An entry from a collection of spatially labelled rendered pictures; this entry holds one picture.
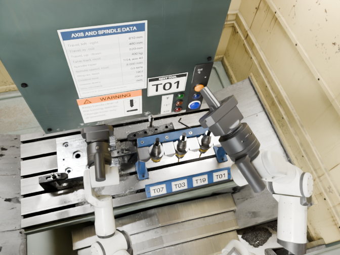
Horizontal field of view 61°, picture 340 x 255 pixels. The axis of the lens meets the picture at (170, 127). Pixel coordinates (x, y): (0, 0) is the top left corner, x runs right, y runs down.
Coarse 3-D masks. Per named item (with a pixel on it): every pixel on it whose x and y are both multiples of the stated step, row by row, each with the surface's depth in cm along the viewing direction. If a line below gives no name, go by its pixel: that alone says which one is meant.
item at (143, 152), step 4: (136, 148) 123; (140, 148) 123; (144, 148) 123; (148, 148) 123; (140, 152) 122; (144, 152) 122; (148, 152) 122; (140, 156) 121; (144, 156) 121; (148, 156) 121; (140, 160) 120; (144, 160) 120; (148, 160) 121
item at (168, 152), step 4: (164, 144) 125; (168, 144) 125; (172, 144) 125; (164, 148) 124; (168, 148) 124; (172, 148) 124; (164, 152) 123; (168, 152) 123; (172, 152) 123; (168, 156) 122; (172, 156) 122
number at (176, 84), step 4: (168, 80) 70; (172, 80) 71; (176, 80) 71; (180, 80) 72; (164, 84) 71; (168, 84) 72; (172, 84) 72; (176, 84) 73; (180, 84) 73; (164, 88) 73; (168, 88) 73; (172, 88) 73; (176, 88) 74; (180, 88) 74
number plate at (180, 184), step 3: (183, 180) 144; (186, 180) 145; (174, 183) 144; (177, 183) 144; (180, 183) 145; (183, 183) 145; (186, 183) 145; (174, 186) 144; (177, 186) 145; (180, 186) 145; (183, 186) 146; (186, 186) 146; (174, 189) 145; (177, 189) 145; (180, 189) 146
